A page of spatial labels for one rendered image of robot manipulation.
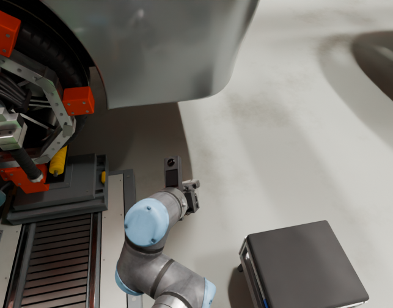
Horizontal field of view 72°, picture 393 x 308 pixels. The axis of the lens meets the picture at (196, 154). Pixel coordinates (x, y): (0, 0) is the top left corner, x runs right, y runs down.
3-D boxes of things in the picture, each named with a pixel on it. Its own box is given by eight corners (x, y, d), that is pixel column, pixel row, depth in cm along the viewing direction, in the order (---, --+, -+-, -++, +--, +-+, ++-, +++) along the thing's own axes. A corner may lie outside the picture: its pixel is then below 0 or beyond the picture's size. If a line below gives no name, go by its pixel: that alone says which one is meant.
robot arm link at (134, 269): (143, 310, 57) (161, 261, 55) (102, 282, 61) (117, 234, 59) (164, 287, 66) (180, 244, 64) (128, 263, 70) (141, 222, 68)
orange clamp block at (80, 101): (70, 103, 102) (95, 101, 103) (68, 117, 97) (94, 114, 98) (63, 87, 96) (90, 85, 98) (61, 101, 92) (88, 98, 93)
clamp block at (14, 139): (28, 126, 81) (19, 113, 77) (22, 148, 76) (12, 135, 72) (10, 128, 81) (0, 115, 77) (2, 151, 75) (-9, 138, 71)
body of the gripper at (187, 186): (178, 209, 84) (162, 222, 73) (173, 182, 84) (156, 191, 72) (201, 206, 82) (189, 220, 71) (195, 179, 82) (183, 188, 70)
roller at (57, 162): (71, 132, 138) (67, 123, 134) (64, 178, 120) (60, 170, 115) (58, 133, 137) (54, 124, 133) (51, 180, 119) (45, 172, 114)
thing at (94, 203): (109, 162, 177) (105, 152, 169) (108, 211, 154) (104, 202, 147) (27, 173, 170) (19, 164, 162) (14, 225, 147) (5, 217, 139)
